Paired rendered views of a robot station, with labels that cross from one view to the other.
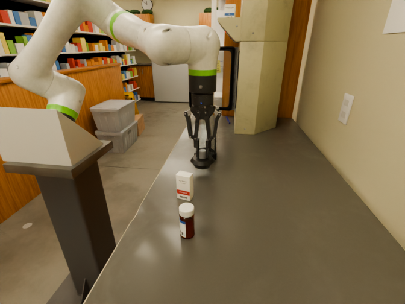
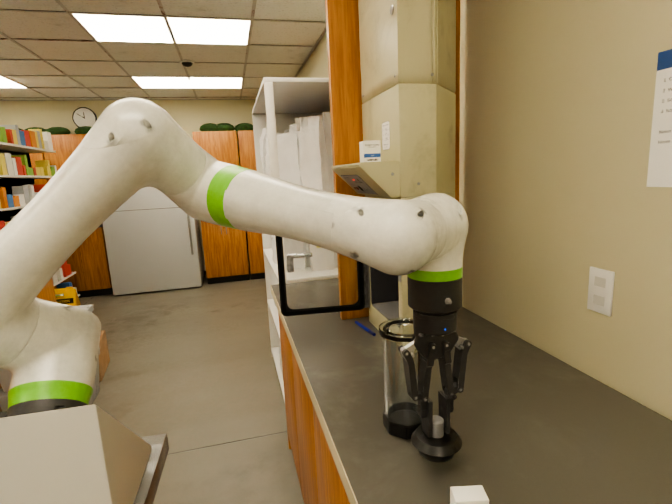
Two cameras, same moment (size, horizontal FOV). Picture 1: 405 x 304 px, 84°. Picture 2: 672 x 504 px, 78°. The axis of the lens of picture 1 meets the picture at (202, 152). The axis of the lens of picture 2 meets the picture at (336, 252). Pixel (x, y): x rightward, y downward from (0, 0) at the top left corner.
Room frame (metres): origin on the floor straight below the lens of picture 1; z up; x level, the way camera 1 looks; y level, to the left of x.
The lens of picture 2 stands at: (0.18, 0.40, 1.48)
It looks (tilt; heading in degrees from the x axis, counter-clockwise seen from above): 11 degrees down; 339
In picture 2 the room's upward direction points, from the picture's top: 3 degrees counter-clockwise
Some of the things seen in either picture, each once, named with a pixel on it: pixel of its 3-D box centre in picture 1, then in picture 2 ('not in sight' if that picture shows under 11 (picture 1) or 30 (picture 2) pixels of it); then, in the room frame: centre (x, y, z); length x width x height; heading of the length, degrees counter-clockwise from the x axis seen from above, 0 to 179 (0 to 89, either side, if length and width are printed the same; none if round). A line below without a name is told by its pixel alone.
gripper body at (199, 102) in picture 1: (202, 106); (435, 332); (0.77, 0.00, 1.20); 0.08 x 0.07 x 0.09; 83
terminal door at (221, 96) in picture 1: (210, 79); (320, 258); (1.55, -0.05, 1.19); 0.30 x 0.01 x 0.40; 76
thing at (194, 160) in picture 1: (202, 158); (436, 435); (0.77, 0.00, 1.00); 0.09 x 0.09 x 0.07
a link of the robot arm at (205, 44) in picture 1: (200, 50); (432, 235); (0.77, 0.01, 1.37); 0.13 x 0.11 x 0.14; 123
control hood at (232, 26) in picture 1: (229, 31); (362, 180); (1.37, -0.14, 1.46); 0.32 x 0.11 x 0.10; 173
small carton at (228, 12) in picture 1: (229, 12); (369, 151); (1.29, -0.14, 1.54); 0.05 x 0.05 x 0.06; 78
